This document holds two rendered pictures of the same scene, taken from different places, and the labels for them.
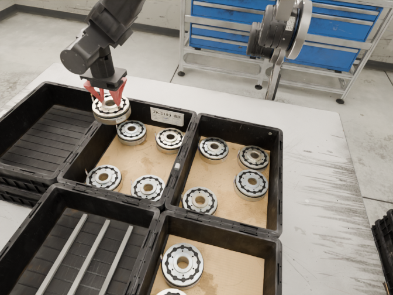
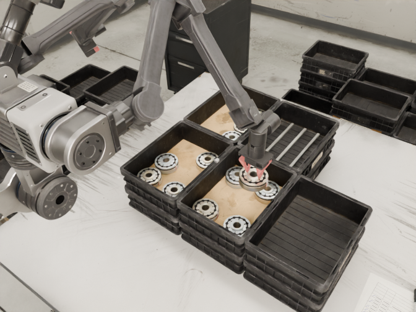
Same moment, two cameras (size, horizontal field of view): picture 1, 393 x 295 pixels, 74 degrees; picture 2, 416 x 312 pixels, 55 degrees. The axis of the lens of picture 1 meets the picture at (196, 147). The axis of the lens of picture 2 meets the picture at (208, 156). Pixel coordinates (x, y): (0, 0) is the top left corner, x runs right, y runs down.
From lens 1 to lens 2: 172 cm
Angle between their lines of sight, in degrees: 87
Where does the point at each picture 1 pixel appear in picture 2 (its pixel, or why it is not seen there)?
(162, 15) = not seen: outside the picture
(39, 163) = (319, 225)
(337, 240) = (125, 154)
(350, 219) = not seen: hidden behind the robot
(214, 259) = not seen: hidden behind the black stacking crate
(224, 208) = (192, 160)
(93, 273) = (278, 152)
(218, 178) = (184, 177)
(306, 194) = (114, 181)
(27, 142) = (335, 250)
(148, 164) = (231, 200)
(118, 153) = (253, 216)
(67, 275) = (291, 155)
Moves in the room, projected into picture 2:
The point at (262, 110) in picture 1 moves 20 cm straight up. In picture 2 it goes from (60, 273) to (44, 242)
